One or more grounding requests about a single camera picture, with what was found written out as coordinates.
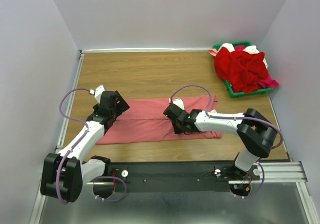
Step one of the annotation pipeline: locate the salmon pink t-shirt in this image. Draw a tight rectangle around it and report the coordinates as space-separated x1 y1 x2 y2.
96 98 223 145

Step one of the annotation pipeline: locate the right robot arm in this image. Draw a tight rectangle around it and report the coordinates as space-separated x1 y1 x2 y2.
163 103 280 180

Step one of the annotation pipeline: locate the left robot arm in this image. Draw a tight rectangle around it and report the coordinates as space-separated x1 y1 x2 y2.
40 85 129 204

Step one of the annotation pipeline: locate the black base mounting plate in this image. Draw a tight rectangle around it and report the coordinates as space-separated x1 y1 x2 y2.
93 161 260 201

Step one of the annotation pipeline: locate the light pink garment in bin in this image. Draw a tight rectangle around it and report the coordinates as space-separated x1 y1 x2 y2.
208 49 218 57

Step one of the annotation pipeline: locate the red t-shirt in bin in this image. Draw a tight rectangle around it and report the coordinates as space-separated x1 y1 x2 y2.
214 47 269 93

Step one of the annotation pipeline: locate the magenta garment in bin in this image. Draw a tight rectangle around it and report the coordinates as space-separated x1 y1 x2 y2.
233 45 280 89

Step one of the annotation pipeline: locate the white garment in bin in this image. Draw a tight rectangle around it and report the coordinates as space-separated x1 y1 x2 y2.
218 43 259 54

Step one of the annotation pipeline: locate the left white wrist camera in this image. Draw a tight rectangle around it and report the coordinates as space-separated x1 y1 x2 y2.
89 85 105 103

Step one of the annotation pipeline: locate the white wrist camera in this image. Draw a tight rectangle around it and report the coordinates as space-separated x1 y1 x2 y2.
169 97 185 110
89 85 105 103

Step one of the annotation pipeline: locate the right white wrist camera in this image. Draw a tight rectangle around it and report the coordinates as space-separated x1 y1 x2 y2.
169 97 185 110

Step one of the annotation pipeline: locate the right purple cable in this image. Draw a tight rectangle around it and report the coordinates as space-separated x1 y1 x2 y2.
169 84 285 199

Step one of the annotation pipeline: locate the aluminium frame rail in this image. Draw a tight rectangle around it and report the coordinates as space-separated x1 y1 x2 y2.
30 161 310 223

